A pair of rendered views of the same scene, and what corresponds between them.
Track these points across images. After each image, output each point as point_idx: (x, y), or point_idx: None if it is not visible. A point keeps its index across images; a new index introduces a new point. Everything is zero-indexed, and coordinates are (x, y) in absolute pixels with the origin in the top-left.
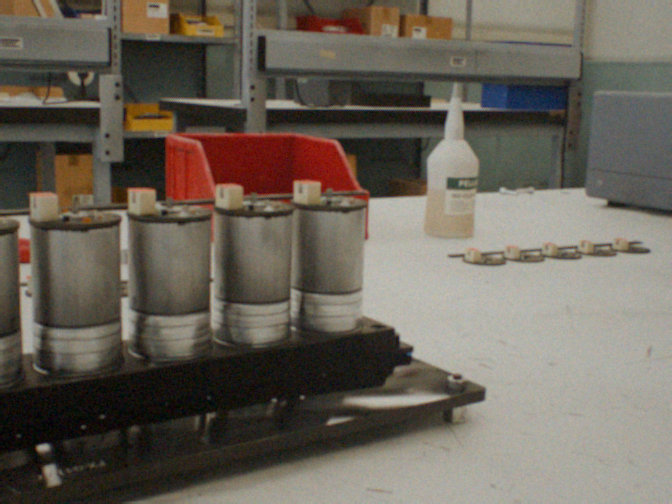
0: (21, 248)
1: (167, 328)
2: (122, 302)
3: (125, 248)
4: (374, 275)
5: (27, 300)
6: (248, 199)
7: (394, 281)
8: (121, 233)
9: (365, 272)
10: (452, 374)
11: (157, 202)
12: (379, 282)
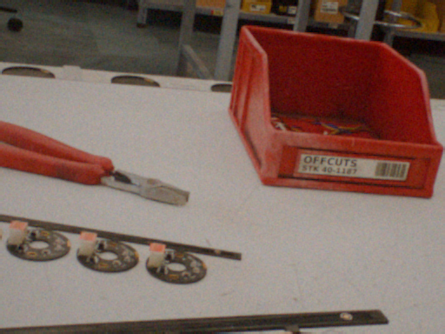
0: (39, 158)
1: None
2: (102, 284)
3: (160, 163)
4: (418, 281)
5: (2, 257)
6: (201, 331)
7: (439, 302)
8: (169, 132)
9: (409, 271)
10: None
11: (56, 330)
12: (420, 300)
